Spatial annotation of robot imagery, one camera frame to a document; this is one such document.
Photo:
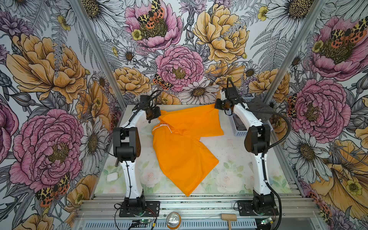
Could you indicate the small wooden mallet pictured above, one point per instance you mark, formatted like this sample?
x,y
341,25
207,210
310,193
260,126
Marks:
x,y
229,218

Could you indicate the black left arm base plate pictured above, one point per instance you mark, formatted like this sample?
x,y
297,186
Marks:
x,y
148,209

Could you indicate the aluminium front rail frame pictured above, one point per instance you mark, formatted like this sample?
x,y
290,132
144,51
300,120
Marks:
x,y
199,212

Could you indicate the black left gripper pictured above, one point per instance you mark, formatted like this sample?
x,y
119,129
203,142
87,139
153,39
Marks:
x,y
157,113

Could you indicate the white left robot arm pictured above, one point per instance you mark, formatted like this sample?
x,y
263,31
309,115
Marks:
x,y
127,148

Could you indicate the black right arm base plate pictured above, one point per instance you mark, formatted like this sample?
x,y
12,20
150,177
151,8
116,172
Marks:
x,y
248,208

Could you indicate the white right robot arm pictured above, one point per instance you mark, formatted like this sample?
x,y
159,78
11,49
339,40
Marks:
x,y
257,142

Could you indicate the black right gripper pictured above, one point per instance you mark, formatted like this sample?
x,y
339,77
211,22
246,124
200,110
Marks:
x,y
219,105

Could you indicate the orange drawstring shorts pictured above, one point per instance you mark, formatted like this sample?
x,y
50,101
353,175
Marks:
x,y
182,157

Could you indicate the orange rimmed tape roll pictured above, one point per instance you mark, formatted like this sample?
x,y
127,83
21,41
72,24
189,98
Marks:
x,y
173,221

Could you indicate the light blue perforated laundry basket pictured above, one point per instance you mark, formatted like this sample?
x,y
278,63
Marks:
x,y
238,126

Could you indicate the aluminium frame corner post right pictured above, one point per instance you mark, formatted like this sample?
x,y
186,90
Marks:
x,y
311,18

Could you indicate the aluminium frame corner post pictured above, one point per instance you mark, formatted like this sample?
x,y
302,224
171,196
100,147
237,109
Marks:
x,y
311,18
91,36

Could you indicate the grey crumpled garment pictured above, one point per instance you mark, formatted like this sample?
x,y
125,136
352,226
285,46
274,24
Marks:
x,y
260,109

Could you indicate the aluminium frame corner post left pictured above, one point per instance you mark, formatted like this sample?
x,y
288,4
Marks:
x,y
91,36

